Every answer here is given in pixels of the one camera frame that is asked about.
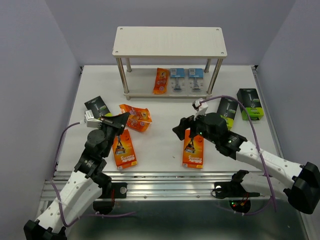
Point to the orange BIC razor bag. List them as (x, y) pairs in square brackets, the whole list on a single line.
[(142, 114), (138, 123), (161, 81)]

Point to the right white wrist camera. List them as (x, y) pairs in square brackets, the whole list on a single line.
[(200, 106)]

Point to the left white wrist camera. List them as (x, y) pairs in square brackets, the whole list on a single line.
[(90, 121)]

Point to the middle black green razor box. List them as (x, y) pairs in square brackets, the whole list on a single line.
[(227, 110)]

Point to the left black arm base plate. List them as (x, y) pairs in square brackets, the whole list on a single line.
[(114, 190)]

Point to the aluminium rail frame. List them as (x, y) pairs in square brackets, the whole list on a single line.
[(159, 174)]

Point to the left orange Gillette Fusion pack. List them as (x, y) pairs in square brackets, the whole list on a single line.
[(123, 151)]

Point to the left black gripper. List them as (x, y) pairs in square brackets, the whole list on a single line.
[(119, 121)]

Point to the black green razor box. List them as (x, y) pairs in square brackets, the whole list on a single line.
[(227, 110), (98, 107)]

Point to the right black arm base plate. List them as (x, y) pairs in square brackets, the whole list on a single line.
[(233, 188)]

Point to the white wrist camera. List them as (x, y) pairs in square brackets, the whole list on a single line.
[(200, 106), (90, 121)]

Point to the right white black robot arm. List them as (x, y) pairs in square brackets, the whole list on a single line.
[(299, 184)]

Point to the left black green razor box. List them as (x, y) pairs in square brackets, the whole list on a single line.
[(98, 107)]

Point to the orange gillette fusion pack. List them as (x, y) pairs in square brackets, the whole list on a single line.
[(193, 151), (123, 151)]

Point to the white two-tier shelf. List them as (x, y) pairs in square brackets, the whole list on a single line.
[(166, 42)]

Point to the far right black green box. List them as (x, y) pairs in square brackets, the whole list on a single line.
[(249, 98)]

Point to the right orange Gillette Fusion pack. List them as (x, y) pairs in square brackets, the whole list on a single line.
[(193, 151)]

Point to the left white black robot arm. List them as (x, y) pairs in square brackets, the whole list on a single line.
[(86, 183)]

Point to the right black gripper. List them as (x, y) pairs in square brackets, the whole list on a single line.
[(185, 123)]

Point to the blue clear razor blister pack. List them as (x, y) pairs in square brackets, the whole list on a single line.
[(177, 81)]

